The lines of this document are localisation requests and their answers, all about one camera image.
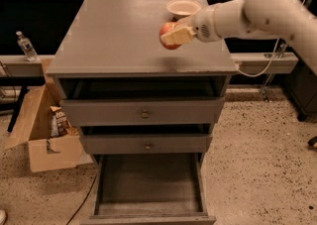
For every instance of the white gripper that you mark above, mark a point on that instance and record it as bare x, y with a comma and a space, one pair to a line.
203, 26

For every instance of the red apple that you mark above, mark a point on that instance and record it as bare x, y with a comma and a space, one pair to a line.
163, 30

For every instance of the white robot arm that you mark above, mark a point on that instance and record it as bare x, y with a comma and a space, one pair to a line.
250, 19

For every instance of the grey top drawer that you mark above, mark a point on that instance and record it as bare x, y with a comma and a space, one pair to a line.
141, 112

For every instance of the grey wooden drawer cabinet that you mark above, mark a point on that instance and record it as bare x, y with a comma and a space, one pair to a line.
113, 53

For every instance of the grey middle drawer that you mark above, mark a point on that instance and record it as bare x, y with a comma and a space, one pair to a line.
146, 139

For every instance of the grey open bottom drawer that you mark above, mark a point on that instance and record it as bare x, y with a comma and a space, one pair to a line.
151, 189

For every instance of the white bowl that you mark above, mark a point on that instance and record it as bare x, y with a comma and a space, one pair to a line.
183, 8

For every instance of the metal stand pole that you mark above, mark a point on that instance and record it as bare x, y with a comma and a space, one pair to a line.
278, 51

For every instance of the dark cabinet at right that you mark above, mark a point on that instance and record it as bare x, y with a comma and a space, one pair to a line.
301, 87

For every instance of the brown snack bag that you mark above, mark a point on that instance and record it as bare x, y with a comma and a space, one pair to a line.
59, 123

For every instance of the clear plastic water bottle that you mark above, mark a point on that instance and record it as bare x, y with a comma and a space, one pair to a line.
26, 46

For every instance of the black table leg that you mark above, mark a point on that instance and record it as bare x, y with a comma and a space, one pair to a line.
16, 111

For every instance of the open cardboard box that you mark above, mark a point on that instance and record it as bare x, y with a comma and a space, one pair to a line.
33, 128

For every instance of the grey window ledge rail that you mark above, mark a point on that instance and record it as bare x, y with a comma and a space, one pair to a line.
250, 63

